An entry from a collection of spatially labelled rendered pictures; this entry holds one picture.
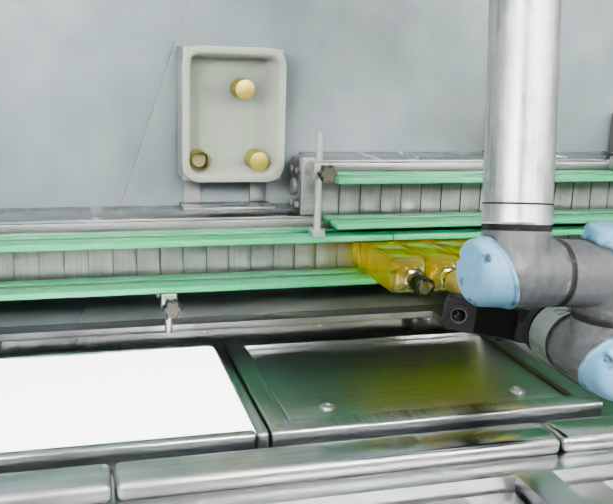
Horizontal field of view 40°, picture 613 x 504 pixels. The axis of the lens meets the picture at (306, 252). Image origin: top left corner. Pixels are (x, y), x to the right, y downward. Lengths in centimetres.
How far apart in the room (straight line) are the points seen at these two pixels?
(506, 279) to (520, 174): 11
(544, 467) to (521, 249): 31
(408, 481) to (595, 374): 25
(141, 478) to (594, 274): 54
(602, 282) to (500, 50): 27
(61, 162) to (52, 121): 7
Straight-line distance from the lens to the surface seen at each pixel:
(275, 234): 139
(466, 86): 167
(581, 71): 180
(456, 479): 105
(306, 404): 116
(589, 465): 113
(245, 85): 147
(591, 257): 96
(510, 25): 94
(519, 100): 92
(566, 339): 104
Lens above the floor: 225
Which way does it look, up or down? 69 degrees down
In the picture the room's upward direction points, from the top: 130 degrees clockwise
